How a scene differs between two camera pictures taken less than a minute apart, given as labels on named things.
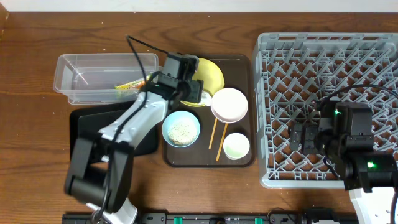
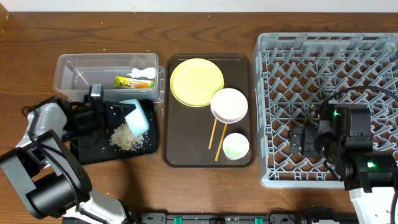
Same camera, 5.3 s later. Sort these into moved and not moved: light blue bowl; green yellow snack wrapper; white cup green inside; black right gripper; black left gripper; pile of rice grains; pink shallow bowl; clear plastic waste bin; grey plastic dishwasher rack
Moved: pile of rice grains; black left gripper; light blue bowl; green yellow snack wrapper
Not moved: pink shallow bowl; white cup green inside; black right gripper; grey plastic dishwasher rack; clear plastic waste bin
